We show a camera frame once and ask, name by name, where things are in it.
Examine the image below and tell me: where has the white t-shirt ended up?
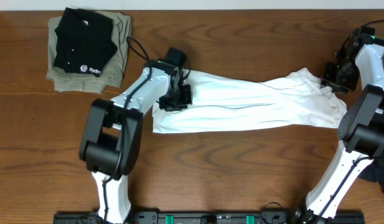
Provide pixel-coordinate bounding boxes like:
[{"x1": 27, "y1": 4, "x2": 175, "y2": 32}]
[{"x1": 152, "y1": 68, "x2": 347, "y2": 134}]

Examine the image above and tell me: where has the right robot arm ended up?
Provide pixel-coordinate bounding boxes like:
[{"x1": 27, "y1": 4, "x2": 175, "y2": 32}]
[{"x1": 294, "y1": 33, "x2": 384, "y2": 223}]

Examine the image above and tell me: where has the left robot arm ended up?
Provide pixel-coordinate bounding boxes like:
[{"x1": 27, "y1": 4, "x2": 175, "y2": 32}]
[{"x1": 79, "y1": 59, "x2": 192, "y2": 223}]

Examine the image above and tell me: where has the folded khaki garment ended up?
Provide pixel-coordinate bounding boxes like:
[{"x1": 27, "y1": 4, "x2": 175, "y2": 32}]
[{"x1": 46, "y1": 11, "x2": 131, "y2": 93}]

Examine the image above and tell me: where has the dark crumpled garment pile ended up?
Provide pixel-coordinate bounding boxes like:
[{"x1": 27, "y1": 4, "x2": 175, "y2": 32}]
[{"x1": 359, "y1": 159, "x2": 384, "y2": 193}]

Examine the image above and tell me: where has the folded black polo shirt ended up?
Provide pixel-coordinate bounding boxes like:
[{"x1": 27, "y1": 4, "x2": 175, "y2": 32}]
[{"x1": 54, "y1": 7, "x2": 118, "y2": 77}]

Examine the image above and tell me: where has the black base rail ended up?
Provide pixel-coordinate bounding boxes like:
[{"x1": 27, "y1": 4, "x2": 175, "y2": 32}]
[{"x1": 53, "y1": 210, "x2": 366, "y2": 224}]

